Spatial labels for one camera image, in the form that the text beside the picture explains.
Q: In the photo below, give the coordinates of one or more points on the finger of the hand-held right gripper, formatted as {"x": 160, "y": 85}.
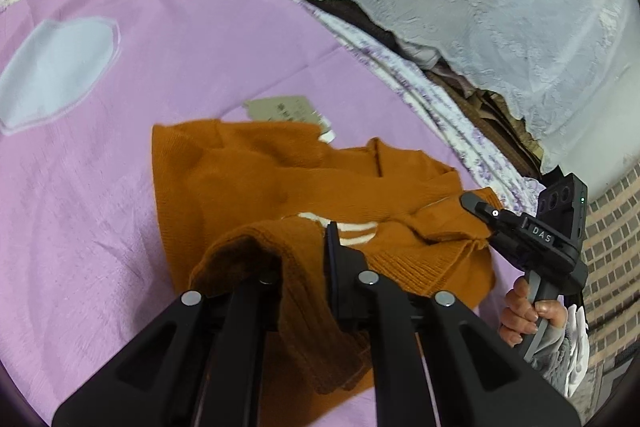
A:
{"x": 487, "y": 209}

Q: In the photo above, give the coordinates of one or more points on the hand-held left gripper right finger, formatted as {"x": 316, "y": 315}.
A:
{"x": 334, "y": 267}

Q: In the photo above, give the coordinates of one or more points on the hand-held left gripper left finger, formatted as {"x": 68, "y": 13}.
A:
{"x": 225, "y": 357}

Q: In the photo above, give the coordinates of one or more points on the orange knit cardigan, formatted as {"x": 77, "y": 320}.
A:
{"x": 280, "y": 187}

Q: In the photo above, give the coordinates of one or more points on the person's right hand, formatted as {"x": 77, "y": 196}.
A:
{"x": 520, "y": 314}

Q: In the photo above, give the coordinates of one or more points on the brown straw mat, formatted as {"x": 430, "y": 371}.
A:
{"x": 492, "y": 117}

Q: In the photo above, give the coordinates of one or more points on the white purple floral bed sheet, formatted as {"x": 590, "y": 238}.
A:
{"x": 430, "y": 107}

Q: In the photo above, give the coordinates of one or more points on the paper garment tag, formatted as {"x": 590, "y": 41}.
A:
{"x": 285, "y": 111}

